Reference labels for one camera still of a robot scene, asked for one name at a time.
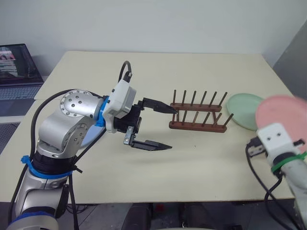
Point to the wooden dish rack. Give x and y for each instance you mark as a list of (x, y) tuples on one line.
[(196, 125)]

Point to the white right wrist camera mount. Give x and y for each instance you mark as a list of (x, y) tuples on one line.
[(275, 141)]

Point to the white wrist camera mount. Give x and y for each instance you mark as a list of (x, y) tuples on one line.
[(120, 100), (275, 141)]

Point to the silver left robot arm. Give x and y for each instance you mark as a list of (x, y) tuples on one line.
[(60, 124)]

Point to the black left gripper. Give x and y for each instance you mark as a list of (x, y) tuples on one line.
[(130, 117)]

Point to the pink plate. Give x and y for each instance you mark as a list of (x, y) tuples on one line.
[(278, 107)]

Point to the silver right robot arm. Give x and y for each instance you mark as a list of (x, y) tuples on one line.
[(297, 182)]

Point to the grey open laptop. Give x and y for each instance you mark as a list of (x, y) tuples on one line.
[(16, 69)]

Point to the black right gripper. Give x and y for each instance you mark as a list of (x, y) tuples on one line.
[(299, 142)]

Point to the dark rounded shape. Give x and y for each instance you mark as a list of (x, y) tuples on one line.
[(140, 215)]

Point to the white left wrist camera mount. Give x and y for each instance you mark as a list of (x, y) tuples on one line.
[(120, 100)]

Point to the blue plate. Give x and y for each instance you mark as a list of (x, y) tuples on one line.
[(94, 134)]

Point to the green plate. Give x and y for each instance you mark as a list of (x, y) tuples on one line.
[(242, 110)]

